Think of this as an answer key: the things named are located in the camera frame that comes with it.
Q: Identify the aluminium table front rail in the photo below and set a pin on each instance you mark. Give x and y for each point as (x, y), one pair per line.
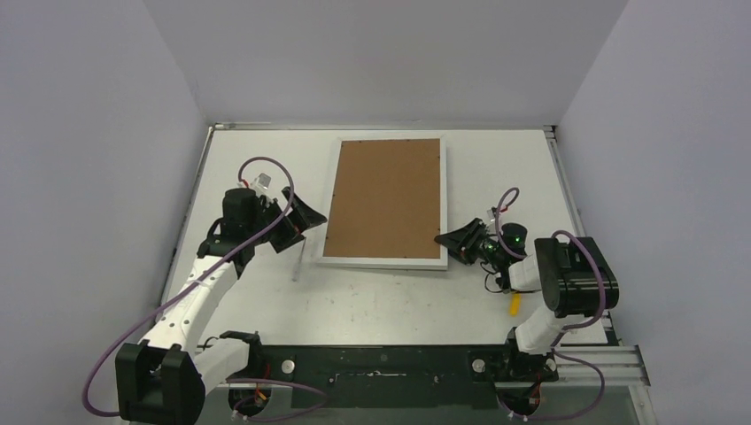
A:
(604, 366)

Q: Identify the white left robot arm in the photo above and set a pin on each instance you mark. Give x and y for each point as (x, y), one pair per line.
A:
(165, 377)

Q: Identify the yellow handle screwdriver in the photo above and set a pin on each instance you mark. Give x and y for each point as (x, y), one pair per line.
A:
(515, 304)

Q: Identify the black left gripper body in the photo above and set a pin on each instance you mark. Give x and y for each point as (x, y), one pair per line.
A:
(266, 213)

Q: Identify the white picture frame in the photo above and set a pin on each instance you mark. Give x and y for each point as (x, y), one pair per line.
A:
(386, 201)

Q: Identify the clear handle screwdriver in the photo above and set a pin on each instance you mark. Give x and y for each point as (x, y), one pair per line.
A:
(298, 264)

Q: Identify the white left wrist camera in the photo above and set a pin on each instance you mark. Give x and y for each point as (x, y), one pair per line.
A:
(262, 181)

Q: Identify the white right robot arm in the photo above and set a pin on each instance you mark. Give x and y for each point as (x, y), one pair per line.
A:
(571, 274)

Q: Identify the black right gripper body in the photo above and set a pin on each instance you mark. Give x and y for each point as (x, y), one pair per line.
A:
(475, 243)

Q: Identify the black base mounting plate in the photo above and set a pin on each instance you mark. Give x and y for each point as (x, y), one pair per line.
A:
(254, 402)

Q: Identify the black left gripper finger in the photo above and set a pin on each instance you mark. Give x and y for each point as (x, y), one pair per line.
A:
(283, 241)
(303, 216)

